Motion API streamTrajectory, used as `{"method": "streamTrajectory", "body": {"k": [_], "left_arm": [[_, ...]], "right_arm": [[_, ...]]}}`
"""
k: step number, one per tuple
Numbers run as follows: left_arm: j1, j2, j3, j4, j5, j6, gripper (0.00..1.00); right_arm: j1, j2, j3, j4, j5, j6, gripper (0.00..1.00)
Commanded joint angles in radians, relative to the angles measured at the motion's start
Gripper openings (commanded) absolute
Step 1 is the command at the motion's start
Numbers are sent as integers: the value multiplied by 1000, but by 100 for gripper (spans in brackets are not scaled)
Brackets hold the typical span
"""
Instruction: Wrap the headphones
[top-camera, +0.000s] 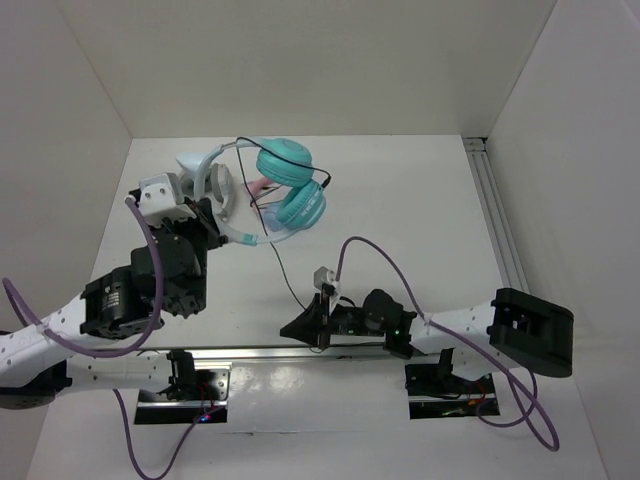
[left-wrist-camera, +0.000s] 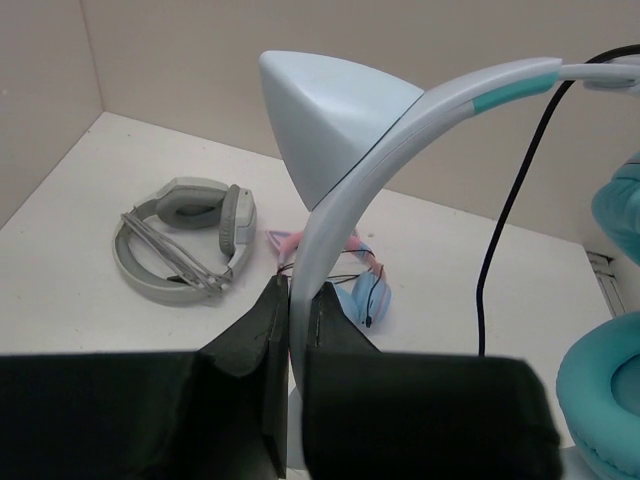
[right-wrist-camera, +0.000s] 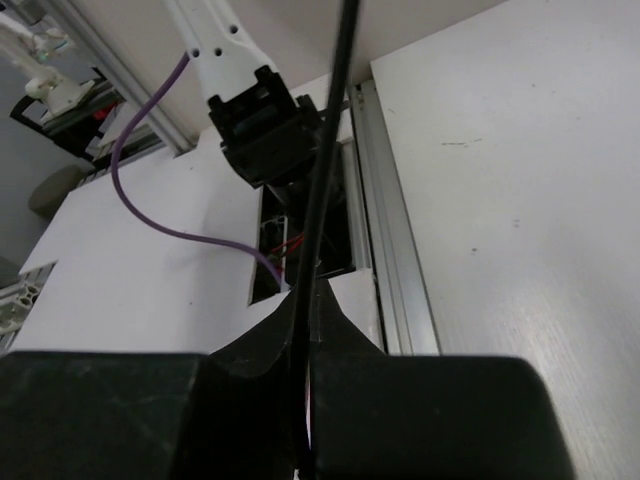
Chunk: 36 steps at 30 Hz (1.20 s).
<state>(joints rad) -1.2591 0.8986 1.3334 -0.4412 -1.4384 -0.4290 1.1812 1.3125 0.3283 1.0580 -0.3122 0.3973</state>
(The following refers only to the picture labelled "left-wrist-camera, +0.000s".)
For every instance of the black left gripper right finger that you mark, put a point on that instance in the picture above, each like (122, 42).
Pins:
(337, 413)

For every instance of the aluminium rail right side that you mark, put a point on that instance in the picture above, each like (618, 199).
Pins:
(602, 267)

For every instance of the pink blue cat-ear headphones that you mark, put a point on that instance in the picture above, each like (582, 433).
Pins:
(364, 298)

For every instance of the teal cat-ear headphones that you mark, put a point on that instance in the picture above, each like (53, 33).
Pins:
(343, 130)

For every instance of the grey white headphones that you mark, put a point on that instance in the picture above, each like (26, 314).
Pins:
(187, 242)

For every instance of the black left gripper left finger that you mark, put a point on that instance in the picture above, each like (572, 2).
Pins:
(243, 392)

